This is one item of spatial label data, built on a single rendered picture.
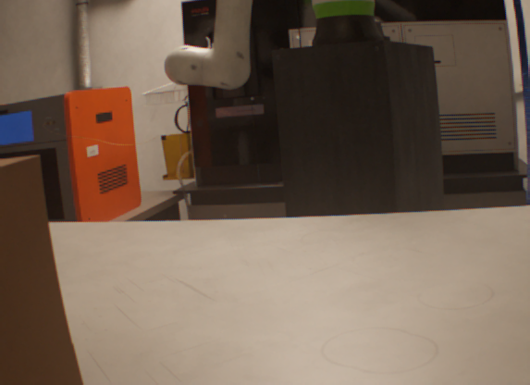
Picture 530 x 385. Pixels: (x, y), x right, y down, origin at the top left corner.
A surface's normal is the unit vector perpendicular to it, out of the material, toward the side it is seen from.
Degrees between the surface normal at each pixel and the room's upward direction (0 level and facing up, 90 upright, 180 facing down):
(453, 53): 90
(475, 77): 90
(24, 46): 90
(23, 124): 90
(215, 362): 0
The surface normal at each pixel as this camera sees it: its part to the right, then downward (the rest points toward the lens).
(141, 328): -0.09, -0.98
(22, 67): -0.25, 0.17
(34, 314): 0.99, -0.07
